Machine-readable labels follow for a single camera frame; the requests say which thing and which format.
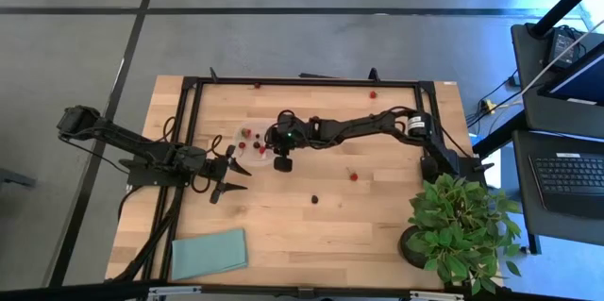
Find silver metal bracket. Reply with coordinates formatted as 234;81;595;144
148;285;202;298
409;290;466;301

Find black power brick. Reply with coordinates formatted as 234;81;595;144
548;26;580;69

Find black monitor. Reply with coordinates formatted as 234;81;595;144
537;40;604;107

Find grey chair leg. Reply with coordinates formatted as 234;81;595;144
0;167;38;190

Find white cable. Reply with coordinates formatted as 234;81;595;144
517;18;604;100

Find black laptop keyboard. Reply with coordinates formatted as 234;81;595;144
528;151;604;221

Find black rig crossbeam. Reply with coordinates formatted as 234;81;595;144
0;279;159;301

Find black side table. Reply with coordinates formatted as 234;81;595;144
512;129;604;248
511;21;604;141

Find black diagonal pole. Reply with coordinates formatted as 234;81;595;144
527;0;604;39
471;110;529;159

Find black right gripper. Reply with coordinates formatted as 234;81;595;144
263;109;313;174

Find black metal table frame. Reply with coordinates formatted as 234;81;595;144
106;67;466;300

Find green potted plant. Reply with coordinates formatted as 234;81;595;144
398;172;524;296

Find teal folded cloth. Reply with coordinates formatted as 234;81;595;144
170;227;249;282

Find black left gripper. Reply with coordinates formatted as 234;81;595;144
200;143;253;206

